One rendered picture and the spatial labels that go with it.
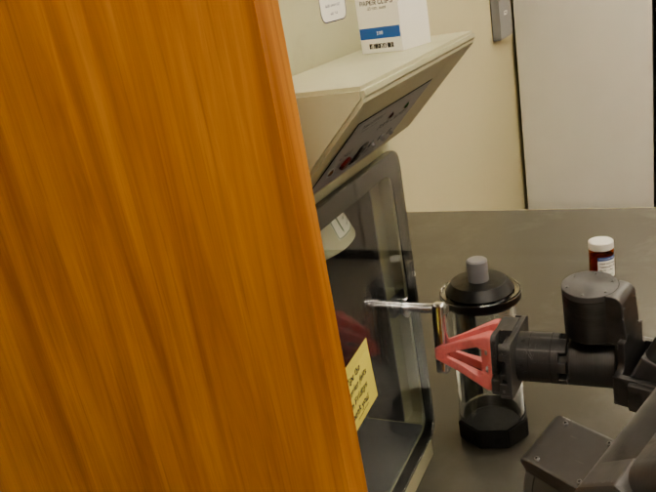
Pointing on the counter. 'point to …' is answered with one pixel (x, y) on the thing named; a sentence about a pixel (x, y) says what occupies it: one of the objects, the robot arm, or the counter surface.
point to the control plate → (371, 129)
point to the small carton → (391, 24)
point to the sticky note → (361, 383)
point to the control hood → (368, 92)
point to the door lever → (432, 323)
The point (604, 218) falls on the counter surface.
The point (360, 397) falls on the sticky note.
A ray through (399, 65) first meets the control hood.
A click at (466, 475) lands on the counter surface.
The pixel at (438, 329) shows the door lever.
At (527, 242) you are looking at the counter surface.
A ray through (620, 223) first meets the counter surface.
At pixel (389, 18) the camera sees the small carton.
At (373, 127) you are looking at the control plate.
